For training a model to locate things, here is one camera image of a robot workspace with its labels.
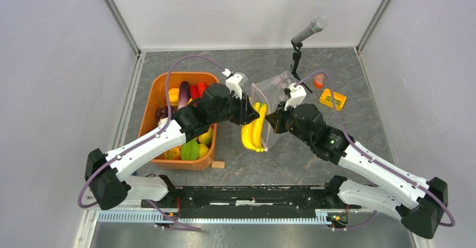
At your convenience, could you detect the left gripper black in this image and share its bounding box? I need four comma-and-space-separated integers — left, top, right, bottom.
209, 89, 259, 125

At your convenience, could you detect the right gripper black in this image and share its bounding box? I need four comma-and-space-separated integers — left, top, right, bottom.
266, 100, 313, 147

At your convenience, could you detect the yellow banana bunch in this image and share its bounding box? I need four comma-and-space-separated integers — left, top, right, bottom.
241, 102, 267, 153

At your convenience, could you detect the clear zip top bag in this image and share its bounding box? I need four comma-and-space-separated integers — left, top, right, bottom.
250, 71, 297, 152

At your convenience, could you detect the dark grape bunch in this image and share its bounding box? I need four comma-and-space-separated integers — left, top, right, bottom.
155, 107, 174, 120

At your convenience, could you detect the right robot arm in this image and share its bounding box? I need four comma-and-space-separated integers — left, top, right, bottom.
266, 103, 448, 239

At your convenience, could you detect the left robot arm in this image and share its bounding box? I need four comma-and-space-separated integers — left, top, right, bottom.
77, 83, 260, 210

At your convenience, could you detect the yellow toy brick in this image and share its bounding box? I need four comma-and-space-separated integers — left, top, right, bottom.
319, 88, 347, 111

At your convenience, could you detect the yellow green mango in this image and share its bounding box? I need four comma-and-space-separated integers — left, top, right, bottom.
198, 126, 214, 145

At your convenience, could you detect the yellow pear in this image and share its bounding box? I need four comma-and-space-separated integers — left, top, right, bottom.
198, 144, 209, 159

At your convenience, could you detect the orange carrot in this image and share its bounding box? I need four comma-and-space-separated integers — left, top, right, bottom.
197, 82, 208, 98

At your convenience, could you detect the wooden block near bin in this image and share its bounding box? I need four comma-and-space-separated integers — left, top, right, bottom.
211, 160, 226, 169

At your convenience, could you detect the black microphone tripod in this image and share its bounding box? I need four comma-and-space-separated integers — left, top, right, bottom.
291, 41, 303, 81

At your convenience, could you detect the red chili pepper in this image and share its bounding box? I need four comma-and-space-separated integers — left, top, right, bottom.
189, 85, 200, 100

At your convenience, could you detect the green star fruit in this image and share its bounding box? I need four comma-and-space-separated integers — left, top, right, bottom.
180, 140, 200, 161

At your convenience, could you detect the purple eggplant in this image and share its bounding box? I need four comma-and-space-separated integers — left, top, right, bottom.
177, 81, 190, 109

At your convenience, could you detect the orange spiky fruit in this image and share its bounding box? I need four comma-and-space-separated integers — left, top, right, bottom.
161, 146, 181, 160

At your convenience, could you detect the white garlic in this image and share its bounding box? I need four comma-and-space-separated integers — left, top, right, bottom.
157, 118, 168, 127

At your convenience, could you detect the grey microphone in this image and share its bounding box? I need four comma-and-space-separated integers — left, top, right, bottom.
291, 16, 327, 44

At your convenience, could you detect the orange plastic bin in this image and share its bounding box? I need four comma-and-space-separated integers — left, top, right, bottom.
139, 72, 219, 171

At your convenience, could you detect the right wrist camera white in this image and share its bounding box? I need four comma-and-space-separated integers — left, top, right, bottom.
284, 83, 306, 110

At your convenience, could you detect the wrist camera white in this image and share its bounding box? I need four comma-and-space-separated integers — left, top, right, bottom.
284, 83, 306, 110
222, 68, 248, 99

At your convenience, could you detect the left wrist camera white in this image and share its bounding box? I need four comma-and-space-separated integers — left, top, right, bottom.
222, 68, 248, 99

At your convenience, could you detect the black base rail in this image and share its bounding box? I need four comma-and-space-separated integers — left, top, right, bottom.
141, 176, 360, 228

